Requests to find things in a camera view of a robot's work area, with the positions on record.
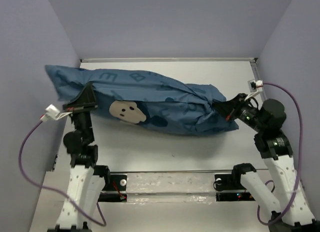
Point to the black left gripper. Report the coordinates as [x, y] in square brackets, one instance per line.
[85, 100]

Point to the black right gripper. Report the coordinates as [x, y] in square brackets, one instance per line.
[235, 104]

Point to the blue letter-print pillowcase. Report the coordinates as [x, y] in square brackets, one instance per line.
[145, 98]

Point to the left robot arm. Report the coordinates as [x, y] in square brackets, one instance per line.
[86, 179]

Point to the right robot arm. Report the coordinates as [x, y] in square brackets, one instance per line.
[288, 210]

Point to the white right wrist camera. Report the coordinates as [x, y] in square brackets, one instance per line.
[255, 87]

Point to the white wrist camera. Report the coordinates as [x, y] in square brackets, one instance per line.
[255, 87]
[52, 113]

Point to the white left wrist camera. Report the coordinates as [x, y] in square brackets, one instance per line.
[52, 113]

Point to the aluminium back table rail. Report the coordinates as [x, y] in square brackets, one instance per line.
[165, 59]

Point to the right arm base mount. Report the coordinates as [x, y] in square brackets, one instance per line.
[229, 190]

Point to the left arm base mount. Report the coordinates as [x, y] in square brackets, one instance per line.
[115, 190]

